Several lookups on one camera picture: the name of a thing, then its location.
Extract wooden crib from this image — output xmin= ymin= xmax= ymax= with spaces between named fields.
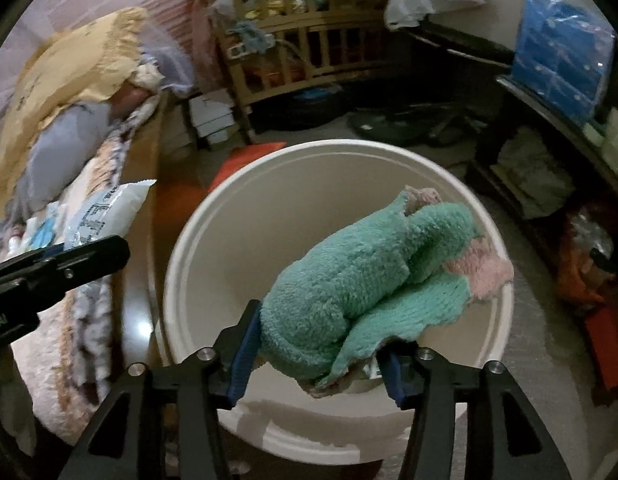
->
xmin=201 ymin=0 xmax=405 ymax=143

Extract blue tissue pack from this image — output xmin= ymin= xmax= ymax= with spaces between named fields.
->
xmin=512 ymin=0 xmax=617 ymax=126

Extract wooden bed frame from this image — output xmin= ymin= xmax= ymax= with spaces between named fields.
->
xmin=106 ymin=90 xmax=190 ymax=371

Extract black stool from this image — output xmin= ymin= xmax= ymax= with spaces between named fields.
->
xmin=404 ymin=20 xmax=515 ymax=66

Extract white mosquito net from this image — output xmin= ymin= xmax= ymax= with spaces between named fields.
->
xmin=139 ymin=25 xmax=195 ymax=96

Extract yellow frilled pillow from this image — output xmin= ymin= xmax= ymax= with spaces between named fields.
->
xmin=0 ymin=6 xmax=150 ymax=216

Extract dark wooden shelf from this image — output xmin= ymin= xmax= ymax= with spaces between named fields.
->
xmin=466 ymin=75 xmax=618 ymax=391

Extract grey bag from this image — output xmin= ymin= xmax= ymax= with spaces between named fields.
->
xmin=494 ymin=130 xmax=575 ymax=216

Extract orange plastic bag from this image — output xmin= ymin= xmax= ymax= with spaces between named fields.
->
xmin=556 ymin=205 xmax=615 ymax=306

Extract red gift box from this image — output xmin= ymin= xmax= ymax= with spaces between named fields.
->
xmin=151 ymin=142 xmax=287 ymax=246

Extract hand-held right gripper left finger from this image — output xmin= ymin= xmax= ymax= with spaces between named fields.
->
xmin=56 ymin=299 xmax=262 ymax=480

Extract orange box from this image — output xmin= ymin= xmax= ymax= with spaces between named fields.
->
xmin=584 ymin=305 xmax=618 ymax=391

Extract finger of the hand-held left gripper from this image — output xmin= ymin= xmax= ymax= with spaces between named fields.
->
xmin=19 ymin=235 xmax=130 ymax=306
xmin=0 ymin=244 xmax=67 ymax=281

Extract white plastic packet blue print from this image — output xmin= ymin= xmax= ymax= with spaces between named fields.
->
xmin=64 ymin=179 xmax=157 ymax=261

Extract white plastic bin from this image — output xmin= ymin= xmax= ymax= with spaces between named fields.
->
xmin=154 ymin=140 xmax=515 ymax=463

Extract green fluffy cloth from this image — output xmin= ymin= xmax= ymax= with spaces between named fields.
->
xmin=259 ymin=185 xmax=515 ymax=400

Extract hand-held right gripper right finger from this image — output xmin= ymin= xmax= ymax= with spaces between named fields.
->
xmin=379 ymin=345 xmax=572 ymax=480

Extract blue cloth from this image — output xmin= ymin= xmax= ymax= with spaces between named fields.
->
xmin=226 ymin=20 xmax=270 ymax=53

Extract black fan base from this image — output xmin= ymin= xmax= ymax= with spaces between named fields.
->
xmin=349 ymin=107 xmax=430 ymax=143

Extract grey blanket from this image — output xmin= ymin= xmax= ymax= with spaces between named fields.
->
xmin=11 ymin=100 xmax=140 ymax=211

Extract black bag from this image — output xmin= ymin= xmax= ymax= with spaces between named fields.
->
xmin=251 ymin=87 xmax=340 ymax=131

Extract white shoe boxes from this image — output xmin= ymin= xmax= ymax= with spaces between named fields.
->
xmin=189 ymin=89 xmax=237 ymax=148

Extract pink quilted bedspread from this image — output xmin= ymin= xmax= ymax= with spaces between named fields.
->
xmin=0 ymin=135 xmax=165 ymax=446

